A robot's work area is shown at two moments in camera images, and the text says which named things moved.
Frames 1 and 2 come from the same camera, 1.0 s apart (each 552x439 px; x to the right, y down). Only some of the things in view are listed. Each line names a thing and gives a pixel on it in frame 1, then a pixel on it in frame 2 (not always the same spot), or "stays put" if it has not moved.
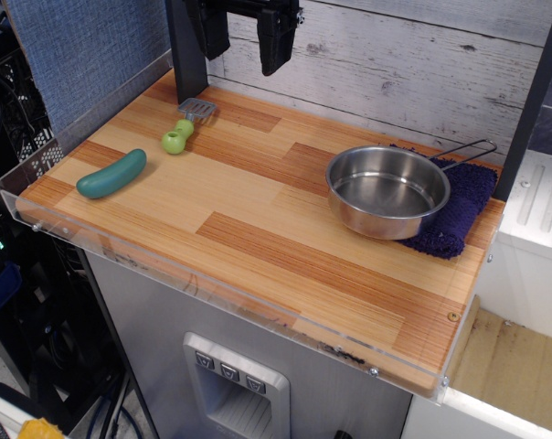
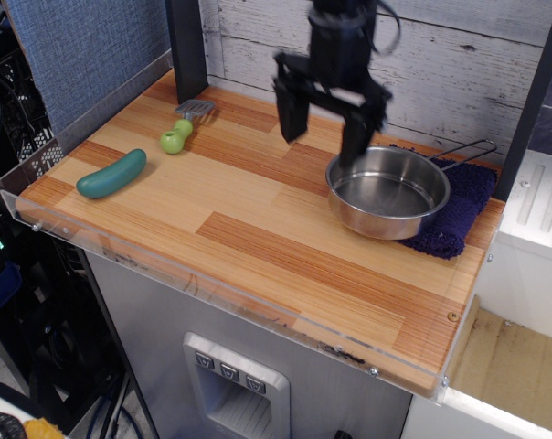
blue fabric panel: x=79 y=48 stays put
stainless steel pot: x=387 y=192 stays put
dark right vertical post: x=536 y=102 stays put
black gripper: x=276 y=29 to x=339 y=56
